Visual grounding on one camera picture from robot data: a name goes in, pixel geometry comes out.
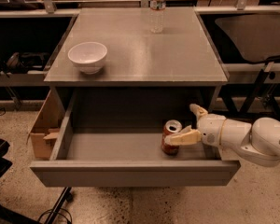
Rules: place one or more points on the red coke can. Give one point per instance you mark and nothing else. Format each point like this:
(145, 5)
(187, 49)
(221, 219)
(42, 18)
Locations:
(170, 127)

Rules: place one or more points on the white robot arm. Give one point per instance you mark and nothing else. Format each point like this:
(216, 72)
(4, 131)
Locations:
(258, 143)

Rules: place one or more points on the white ceramic bowl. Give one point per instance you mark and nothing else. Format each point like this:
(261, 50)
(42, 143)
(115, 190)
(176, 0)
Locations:
(88, 57)

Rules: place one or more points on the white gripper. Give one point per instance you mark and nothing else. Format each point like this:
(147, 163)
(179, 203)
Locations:
(210, 129)

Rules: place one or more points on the brown cardboard box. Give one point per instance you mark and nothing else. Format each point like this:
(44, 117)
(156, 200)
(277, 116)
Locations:
(46, 128)

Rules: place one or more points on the grey cabinet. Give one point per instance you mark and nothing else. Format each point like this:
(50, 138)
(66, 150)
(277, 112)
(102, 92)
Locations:
(181, 55)

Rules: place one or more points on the open grey top drawer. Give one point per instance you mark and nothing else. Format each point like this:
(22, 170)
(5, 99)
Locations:
(112, 138)

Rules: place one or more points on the black office chair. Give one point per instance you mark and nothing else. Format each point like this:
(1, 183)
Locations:
(256, 37)

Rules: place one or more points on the clear plastic water bottle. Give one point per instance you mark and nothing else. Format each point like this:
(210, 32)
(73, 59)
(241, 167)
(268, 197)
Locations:
(157, 8)

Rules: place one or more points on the black headphones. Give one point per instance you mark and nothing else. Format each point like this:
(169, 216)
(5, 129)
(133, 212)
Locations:
(23, 62)

